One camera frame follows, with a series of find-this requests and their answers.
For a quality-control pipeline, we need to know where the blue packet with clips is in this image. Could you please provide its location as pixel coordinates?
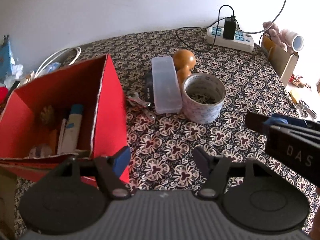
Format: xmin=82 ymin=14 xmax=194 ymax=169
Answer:
xmin=0 ymin=34 xmax=15 ymax=75

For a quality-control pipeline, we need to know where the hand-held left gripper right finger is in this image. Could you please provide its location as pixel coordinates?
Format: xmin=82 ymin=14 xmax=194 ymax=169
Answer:
xmin=193 ymin=146 xmax=272 ymax=199

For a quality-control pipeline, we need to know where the large printed tape roll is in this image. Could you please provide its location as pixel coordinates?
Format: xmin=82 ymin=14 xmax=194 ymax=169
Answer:
xmin=181 ymin=73 xmax=227 ymax=124

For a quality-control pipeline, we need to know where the red cardboard box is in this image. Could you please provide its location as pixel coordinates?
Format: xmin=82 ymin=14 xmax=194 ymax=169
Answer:
xmin=0 ymin=54 xmax=130 ymax=188

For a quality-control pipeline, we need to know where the brown pine cone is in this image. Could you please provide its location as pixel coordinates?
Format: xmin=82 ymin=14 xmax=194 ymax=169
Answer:
xmin=40 ymin=105 xmax=55 ymax=126

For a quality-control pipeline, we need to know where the crumpled white tissue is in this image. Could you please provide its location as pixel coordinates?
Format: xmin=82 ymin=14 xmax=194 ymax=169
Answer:
xmin=4 ymin=64 xmax=25 ymax=88

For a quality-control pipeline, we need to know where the blue and white packet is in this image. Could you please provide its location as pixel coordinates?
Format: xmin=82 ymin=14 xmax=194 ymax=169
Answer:
xmin=41 ymin=62 xmax=62 ymax=75

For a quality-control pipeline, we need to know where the coiled white cable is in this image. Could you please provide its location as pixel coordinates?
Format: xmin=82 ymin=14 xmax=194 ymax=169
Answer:
xmin=35 ymin=46 xmax=82 ymax=79

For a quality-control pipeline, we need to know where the patterned floral tablecloth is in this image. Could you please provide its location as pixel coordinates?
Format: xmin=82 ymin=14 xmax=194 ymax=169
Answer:
xmin=15 ymin=27 xmax=320 ymax=240

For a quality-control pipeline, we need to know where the clear plastic case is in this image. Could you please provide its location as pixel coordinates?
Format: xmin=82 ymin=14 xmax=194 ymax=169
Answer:
xmin=151 ymin=56 xmax=182 ymax=114

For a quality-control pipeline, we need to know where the red and gold ornament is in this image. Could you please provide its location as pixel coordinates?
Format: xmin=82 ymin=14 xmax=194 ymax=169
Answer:
xmin=290 ymin=74 xmax=312 ymax=90

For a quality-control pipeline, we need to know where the crumpled plastic wrapper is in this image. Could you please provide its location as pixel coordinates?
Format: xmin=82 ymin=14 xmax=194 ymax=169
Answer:
xmin=126 ymin=92 xmax=157 ymax=120

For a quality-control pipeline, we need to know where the grey power cable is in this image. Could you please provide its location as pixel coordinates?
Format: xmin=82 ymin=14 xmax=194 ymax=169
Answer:
xmin=244 ymin=0 xmax=289 ymax=35

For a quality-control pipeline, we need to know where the black charger cable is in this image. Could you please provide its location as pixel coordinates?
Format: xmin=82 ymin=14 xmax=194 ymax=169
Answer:
xmin=175 ymin=4 xmax=240 ymax=53

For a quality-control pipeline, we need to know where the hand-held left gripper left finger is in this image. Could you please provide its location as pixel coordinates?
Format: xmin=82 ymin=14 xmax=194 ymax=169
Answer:
xmin=51 ymin=146 xmax=131 ymax=200

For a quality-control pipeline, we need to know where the white and blue tube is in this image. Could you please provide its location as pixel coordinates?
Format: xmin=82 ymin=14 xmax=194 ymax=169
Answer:
xmin=61 ymin=104 xmax=84 ymax=154

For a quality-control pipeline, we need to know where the black charger plug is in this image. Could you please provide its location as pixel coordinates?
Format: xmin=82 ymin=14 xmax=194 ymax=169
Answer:
xmin=223 ymin=17 xmax=237 ymax=40

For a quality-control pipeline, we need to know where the black electronic device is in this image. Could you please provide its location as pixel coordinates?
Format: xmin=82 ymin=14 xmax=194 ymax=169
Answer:
xmin=145 ymin=72 xmax=157 ymax=103

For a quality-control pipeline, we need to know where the correction tape dispenser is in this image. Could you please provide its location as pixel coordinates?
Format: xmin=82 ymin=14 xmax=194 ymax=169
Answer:
xmin=29 ymin=144 xmax=53 ymax=158

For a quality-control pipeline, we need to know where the small open cardboard box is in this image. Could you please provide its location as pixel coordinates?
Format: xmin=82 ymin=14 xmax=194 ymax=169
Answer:
xmin=260 ymin=34 xmax=299 ymax=87

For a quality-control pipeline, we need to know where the white power strip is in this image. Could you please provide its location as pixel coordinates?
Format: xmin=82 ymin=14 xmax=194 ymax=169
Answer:
xmin=204 ymin=26 xmax=255 ymax=53

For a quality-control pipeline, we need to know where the brown wooden gourd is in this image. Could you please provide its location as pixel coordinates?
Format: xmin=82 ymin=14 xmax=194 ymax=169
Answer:
xmin=173 ymin=49 xmax=197 ymax=87

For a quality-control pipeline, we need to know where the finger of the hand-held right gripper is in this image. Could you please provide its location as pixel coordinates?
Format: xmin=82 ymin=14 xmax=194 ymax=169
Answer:
xmin=244 ymin=111 xmax=273 ymax=133
xmin=264 ymin=113 xmax=320 ymax=130

